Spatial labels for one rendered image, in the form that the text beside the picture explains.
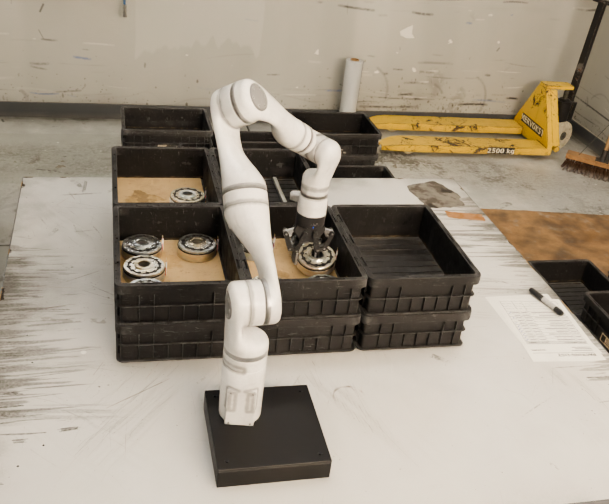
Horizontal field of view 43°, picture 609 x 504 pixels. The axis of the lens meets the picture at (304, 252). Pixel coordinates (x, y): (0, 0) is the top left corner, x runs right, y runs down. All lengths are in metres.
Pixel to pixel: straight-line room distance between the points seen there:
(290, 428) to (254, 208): 0.48
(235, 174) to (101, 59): 3.67
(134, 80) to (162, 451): 3.78
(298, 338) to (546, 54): 4.34
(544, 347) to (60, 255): 1.39
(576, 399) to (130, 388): 1.09
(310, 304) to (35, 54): 3.60
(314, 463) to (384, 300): 0.50
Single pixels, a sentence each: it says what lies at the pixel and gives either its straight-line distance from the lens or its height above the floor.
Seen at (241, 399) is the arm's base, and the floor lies 0.82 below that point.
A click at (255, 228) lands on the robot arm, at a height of 1.17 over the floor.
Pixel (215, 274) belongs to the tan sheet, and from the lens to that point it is 2.03.
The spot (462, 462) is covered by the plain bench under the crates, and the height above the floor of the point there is 0.70.
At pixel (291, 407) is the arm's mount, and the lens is 1.75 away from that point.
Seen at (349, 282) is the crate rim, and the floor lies 0.92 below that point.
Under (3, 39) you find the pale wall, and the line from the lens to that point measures 5.20.
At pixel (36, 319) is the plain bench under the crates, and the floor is 0.70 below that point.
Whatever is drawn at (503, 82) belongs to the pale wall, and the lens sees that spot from 5.90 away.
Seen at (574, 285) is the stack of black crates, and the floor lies 0.27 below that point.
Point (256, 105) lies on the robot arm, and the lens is 1.63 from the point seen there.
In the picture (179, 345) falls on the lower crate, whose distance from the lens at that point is 1.91.
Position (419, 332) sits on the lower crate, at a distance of 2.04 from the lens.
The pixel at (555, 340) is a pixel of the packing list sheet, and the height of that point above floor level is 0.70.
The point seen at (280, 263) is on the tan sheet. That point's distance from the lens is 2.10.
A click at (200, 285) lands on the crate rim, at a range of 1.80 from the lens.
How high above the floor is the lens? 1.90
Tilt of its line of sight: 30 degrees down
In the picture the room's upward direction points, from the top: 7 degrees clockwise
